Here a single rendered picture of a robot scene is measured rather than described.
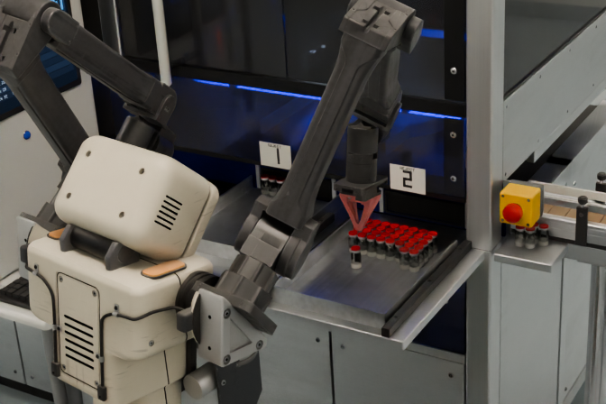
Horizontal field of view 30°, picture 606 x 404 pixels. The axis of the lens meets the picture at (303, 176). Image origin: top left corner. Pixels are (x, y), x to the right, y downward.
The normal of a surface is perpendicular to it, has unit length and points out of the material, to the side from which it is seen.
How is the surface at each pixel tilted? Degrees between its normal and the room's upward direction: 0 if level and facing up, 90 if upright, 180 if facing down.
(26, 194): 90
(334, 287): 0
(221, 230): 0
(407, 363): 90
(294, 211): 79
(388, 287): 0
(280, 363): 90
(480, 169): 90
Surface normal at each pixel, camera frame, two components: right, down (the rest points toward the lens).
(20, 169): 0.86, 0.16
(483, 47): -0.50, 0.37
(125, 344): -0.65, 0.22
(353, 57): -0.29, 0.22
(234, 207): -0.06, -0.91
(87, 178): -0.51, -0.36
